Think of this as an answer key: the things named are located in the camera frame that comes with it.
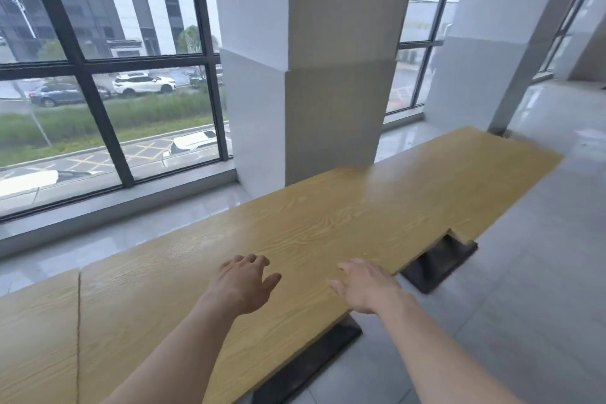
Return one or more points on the person's left hand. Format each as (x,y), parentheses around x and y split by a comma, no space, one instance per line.
(246,285)

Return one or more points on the person's right hand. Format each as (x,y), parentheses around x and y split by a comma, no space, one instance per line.
(374,290)

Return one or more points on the person's right forearm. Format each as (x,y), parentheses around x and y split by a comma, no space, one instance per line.
(440,361)

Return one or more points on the person's left forearm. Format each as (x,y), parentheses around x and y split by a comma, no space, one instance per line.
(175,361)

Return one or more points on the wooden table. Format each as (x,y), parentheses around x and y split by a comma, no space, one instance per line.
(284,228)
(38,337)
(473,171)

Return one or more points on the white car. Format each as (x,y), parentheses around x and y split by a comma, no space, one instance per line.
(189,143)
(38,181)
(142,84)

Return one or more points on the dark car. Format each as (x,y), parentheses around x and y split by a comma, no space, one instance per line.
(201,79)

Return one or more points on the black framed window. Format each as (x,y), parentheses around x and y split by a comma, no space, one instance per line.
(426,15)
(575,6)
(90,86)

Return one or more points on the grey car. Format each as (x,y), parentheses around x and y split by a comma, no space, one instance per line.
(52,95)

